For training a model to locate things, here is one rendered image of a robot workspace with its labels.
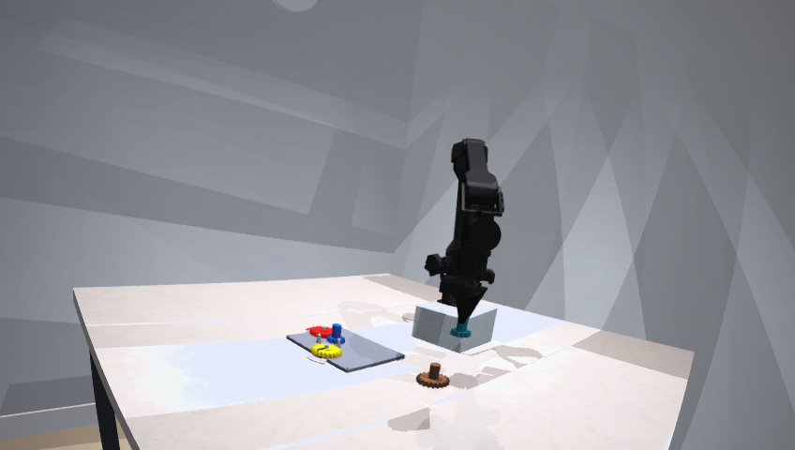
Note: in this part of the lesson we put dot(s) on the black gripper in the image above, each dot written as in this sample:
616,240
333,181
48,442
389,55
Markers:
465,285

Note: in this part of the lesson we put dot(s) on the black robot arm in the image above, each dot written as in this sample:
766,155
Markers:
477,194

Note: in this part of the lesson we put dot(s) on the brown gear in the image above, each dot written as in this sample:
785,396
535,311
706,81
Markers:
433,378

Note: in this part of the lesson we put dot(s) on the red gear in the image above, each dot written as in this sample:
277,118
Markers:
314,331

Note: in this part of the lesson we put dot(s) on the teal gear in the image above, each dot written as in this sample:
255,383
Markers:
461,331

